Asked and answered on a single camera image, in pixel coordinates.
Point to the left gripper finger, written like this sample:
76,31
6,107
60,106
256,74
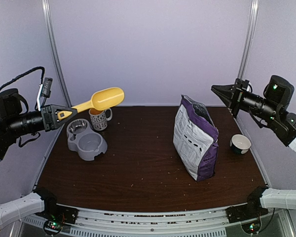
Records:
60,109
61,117

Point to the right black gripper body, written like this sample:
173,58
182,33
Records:
239,94

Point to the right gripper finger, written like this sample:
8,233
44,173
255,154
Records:
223,88
225,96

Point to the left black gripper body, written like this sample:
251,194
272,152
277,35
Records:
48,125

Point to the yellow plastic scoop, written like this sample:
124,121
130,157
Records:
102,100

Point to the purple pet food bag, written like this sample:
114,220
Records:
196,139

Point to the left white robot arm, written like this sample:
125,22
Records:
15,123

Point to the grey double pet feeder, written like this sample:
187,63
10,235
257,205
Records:
82,139

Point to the patterned mug yellow inside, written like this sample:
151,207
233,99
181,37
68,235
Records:
99,119

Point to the white and blue bowl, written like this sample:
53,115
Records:
240,144

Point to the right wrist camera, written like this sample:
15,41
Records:
246,85

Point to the right aluminium frame post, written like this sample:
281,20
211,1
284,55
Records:
252,22

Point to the aluminium frame post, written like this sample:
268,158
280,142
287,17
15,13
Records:
54,51
252,22

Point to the left aluminium frame post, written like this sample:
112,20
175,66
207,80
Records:
54,51

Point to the front aluminium rail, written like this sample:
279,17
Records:
158,217

